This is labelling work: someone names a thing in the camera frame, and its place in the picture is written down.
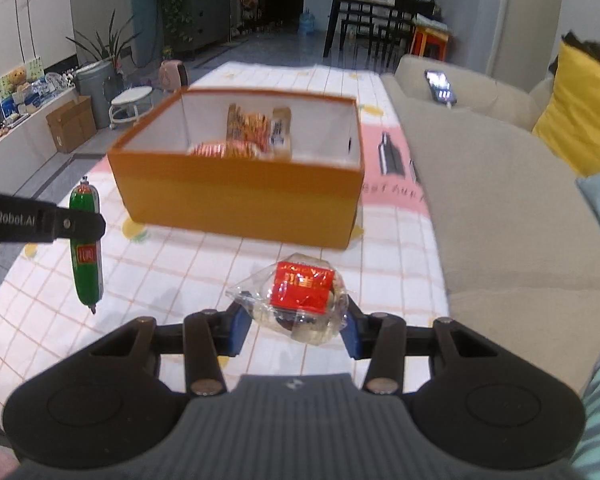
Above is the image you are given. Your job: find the dark display shelf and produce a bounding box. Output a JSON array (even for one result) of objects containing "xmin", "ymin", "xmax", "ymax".
[{"xmin": 232, "ymin": 0, "xmax": 286, "ymax": 36}]

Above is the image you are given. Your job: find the yellow cushion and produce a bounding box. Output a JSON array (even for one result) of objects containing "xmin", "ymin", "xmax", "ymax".
[{"xmin": 532, "ymin": 42, "xmax": 600, "ymax": 176}]

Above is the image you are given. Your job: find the green picture board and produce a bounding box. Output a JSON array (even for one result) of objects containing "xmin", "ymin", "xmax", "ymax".
[{"xmin": 0, "ymin": 57, "xmax": 46, "ymax": 106}]

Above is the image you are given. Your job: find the gold orange snack packet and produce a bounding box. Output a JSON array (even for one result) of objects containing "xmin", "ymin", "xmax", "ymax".
[{"xmin": 226, "ymin": 104, "xmax": 273, "ymax": 158}]

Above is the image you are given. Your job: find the white low ledge with toys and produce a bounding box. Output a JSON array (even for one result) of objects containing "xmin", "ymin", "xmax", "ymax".
[{"xmin": 0, "ymin": 85, "xmax": 78, "ymax": 176}]

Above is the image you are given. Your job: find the brown teddy bear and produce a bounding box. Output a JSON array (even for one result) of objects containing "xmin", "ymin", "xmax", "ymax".
[{"xmin": 5, "ymin": 67, "xmax": 31, "ymax": 93}]

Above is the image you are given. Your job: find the orange stool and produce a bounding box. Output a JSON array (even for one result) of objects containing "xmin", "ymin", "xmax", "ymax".
[{"xmin": 409, "ymin": 25, "xmax": 451, "ymax": 61}]

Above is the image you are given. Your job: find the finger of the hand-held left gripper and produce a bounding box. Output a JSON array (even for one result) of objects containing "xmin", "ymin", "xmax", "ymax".
[{"xmin": 54, "ymin": 204, "xmax": 107, "ymax": 242}]

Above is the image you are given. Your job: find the beige sofa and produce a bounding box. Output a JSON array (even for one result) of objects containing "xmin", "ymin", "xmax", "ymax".
[{"xmin": 382, "ymin": 55, "xmax": 600, "ymax": 396}]

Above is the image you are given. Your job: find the dark dining table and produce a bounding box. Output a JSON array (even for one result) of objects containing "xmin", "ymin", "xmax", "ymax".
[{"xmin": 322, "ymin": 0, "xmax": 436, "ymax": 58}]

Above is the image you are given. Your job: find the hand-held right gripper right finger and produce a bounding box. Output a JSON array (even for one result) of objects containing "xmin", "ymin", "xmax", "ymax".
[{"xmin": 337, "ymin": 300, "xmax": 501, "ymax": 395}]

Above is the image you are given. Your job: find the grey plant pot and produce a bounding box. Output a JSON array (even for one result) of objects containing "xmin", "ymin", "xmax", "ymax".
[{"xmin": 75, "ymin": 60, "xmax": 118, "ymax": 128}]

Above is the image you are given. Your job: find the white round stool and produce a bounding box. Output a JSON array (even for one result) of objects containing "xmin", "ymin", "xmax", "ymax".
[{"xmin": 109, "ymin": 86, "xmax": 154, "ymax": 128}]

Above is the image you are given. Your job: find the green sausage packet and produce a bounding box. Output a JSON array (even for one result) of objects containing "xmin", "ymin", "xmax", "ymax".
[{"xmin": 70, "ymin": 177, "xmax": 103, "ymax": 316}]

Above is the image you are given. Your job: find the brown cardboard carton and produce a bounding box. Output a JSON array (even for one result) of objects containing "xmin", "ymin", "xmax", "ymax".
[{"xmin": 46, "ymin": 96, "xmax": 98, "ymax": 154}]

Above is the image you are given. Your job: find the orange red noodle snack packet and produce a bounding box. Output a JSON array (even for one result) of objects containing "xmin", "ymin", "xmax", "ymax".
[{"xmin": 187, "ymin": 141, "xmax": 261, "ymax": 160}]

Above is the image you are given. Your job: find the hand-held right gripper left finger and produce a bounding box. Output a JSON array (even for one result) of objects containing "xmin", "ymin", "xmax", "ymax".
[{"xmin": 92, "ymin": 302, "xmax": 253, "ymax": 395}]

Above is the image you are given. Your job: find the dark dining chair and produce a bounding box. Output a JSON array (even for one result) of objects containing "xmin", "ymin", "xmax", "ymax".
[{"xmin": 340, "ymin": 7, "xmax": 416, "ymax": 68}]

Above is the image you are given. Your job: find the black smartphone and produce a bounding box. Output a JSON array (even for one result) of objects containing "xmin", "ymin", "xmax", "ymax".
[{"xmin": 424, "ymin": 70, "xmax": 458, "ymax": 107}]

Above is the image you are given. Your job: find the beige snack bar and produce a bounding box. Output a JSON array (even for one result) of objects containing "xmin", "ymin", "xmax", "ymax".
[{"xmin": 269, "ymin": 106, "xmax": 293, "ymax": 161}]

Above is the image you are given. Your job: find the dark garment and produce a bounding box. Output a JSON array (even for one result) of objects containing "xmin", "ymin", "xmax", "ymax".
[{"xmin": 547, "ymin": 32, "xmax": 600, "ymax": 78}]

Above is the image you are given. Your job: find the long leaved potted plant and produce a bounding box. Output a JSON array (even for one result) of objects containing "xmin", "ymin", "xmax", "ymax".
[{"xmin": 65, "ymin": 10, "xmax": 136, "ymax": 68}]

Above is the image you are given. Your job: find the orange cardboard box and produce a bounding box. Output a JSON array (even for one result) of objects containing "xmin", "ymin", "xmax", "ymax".
[{"xmin": 107, "ymin": 87, "xmax": 366, "ymax": 251}]

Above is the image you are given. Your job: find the clear cake red label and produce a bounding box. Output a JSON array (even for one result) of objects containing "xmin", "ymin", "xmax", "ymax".
[{"xmin": 225, "ymin": 255, "xmax": 351, "ymax": 346}]

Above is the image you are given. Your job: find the dark drawer cabinet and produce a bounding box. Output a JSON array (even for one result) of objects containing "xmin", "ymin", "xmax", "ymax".
[{"xmin": 172, "ymin": 0, "xmax": 231, "ymax": 56}]

